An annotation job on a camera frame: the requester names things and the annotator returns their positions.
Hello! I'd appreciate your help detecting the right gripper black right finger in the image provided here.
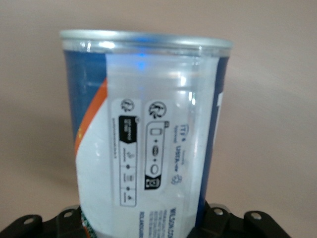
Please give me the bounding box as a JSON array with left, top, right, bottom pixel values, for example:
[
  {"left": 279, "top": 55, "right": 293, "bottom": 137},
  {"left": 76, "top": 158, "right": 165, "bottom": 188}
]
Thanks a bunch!
[{"left": 194, "top": 203, "right": 292, "bottom": 238}]

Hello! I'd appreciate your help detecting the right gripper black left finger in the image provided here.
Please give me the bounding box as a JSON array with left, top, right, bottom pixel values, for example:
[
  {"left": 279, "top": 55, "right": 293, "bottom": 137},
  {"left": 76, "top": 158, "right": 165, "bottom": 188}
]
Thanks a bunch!
[{"left": 0, "top": 207, "right": 97, "bottom": 238}]

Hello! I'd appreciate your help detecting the clear tennis ball can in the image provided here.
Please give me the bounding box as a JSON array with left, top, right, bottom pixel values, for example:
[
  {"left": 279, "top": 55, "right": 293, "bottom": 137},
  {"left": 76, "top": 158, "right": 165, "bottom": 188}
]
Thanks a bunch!
[{"left": 59, "top": 29, "right": 235, "bottom": 238}]

